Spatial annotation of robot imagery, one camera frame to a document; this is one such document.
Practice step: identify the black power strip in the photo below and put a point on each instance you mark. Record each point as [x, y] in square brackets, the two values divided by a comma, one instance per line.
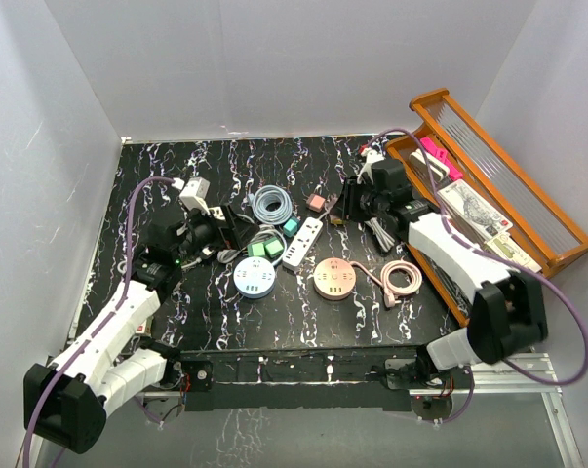
[226, 253]

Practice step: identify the small white red box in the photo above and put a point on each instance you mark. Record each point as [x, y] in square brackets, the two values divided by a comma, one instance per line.
[145, 328]

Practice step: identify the green cube adapter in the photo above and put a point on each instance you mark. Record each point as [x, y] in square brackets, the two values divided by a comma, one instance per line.
[256, 249]
[274, 247]

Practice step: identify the printed package on shelf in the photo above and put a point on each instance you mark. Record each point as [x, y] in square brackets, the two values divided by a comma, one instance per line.
[475, 210]

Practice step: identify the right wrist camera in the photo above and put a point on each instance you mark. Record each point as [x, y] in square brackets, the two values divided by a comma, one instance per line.
[371, 157]

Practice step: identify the white long power strip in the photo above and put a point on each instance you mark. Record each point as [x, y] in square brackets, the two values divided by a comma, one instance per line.
[222, 214]

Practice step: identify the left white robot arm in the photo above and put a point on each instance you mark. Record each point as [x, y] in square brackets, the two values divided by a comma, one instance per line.
[69, 400]

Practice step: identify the teal cube adapter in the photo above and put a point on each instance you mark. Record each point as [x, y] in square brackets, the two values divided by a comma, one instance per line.
[291, 227]

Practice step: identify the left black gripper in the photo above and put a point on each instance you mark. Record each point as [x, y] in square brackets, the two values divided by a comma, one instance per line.
[196, 214]

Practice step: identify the white slanted power strip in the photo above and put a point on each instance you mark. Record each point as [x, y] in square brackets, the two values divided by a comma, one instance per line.
[302, 243]

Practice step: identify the pink cube adapter top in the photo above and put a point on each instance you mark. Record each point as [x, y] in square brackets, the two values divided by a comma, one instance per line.
[315, 203]

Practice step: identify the wooden shelf rack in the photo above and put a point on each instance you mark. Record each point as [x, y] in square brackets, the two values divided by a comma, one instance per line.
[489, 197]

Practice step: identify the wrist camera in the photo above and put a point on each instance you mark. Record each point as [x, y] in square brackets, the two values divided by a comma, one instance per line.
[193, 195]
[371, 157]

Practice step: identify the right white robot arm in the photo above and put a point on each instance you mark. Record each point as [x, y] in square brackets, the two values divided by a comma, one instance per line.
[507, 309]

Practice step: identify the blue round power strip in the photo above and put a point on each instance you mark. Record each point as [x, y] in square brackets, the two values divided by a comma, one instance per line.
[254, 277]

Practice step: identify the pink box on shelf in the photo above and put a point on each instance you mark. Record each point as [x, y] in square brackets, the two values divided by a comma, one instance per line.
[439, 159]

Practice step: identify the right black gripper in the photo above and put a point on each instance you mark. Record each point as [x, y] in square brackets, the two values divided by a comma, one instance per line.
[351, 190]

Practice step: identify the pink round power strip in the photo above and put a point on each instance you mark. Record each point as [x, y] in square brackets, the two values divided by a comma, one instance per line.
[334, 278]

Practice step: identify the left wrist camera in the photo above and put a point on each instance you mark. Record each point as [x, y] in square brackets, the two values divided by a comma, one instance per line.
[193, 195]

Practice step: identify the green white box on shelf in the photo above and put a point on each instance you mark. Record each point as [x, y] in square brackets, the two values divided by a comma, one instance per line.
[505, 247]

